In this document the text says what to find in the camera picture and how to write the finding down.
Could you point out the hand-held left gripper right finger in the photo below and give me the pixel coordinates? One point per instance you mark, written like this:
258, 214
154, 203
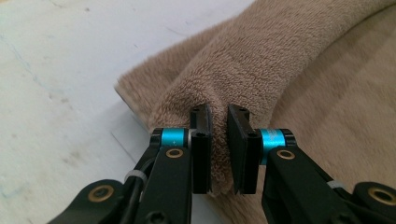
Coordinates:
289, 183

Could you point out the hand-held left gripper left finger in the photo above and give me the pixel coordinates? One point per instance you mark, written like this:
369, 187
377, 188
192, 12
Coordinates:
171, 180

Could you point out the tan towel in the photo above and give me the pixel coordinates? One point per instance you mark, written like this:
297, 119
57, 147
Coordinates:
280, 68

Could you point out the white grid mat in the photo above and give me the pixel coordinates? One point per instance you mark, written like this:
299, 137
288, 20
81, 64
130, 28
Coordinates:
62, 93

